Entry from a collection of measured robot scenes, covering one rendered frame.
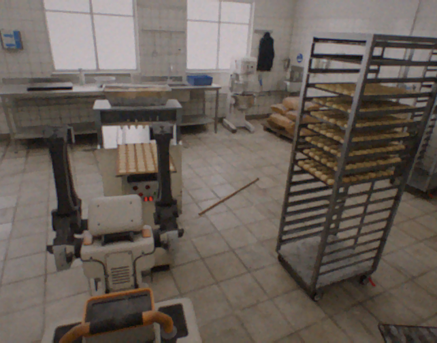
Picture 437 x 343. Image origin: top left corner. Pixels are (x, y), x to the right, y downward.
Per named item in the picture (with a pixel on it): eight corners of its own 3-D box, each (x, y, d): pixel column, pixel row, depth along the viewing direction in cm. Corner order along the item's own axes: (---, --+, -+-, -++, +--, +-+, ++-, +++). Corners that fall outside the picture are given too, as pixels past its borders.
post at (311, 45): (277, 253, 255) (313, 31, 184) (275, 250, 258) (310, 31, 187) (280, 252, 257) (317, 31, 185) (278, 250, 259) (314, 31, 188)
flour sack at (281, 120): (266, 120, 599) (267, 111, 592) (282, 118, 619) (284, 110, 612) (291, 131, 543) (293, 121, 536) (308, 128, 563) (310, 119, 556)
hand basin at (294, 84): (310, 110, 634) (320, 54, 589) (296, 111, 619) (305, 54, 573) (282, 101, 714) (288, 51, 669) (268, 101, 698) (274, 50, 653)
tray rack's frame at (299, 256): (310, 302, 220) (376, 33, 146) (273, 257, 263) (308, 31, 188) (374, 280, 244) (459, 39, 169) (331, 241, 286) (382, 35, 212)
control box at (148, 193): (130, 200, 210) (128, 182, 204) (165, 197, 216) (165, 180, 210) (130, 203, 207) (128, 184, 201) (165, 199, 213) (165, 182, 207)
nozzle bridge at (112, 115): (100, 136, 285) (95, 100, 271) (176, 133, 305) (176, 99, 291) (97, 148, 257) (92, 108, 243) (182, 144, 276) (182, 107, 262)
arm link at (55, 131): (36, 128, 116) (65, 128, 118) (45, 124, 128) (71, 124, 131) (53, 235, 128) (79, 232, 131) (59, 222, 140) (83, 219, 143)
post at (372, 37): (311, 292, 218) (374, 33, 147) (308, 289, 221) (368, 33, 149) (314, 291, 219) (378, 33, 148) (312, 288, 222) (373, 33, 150)
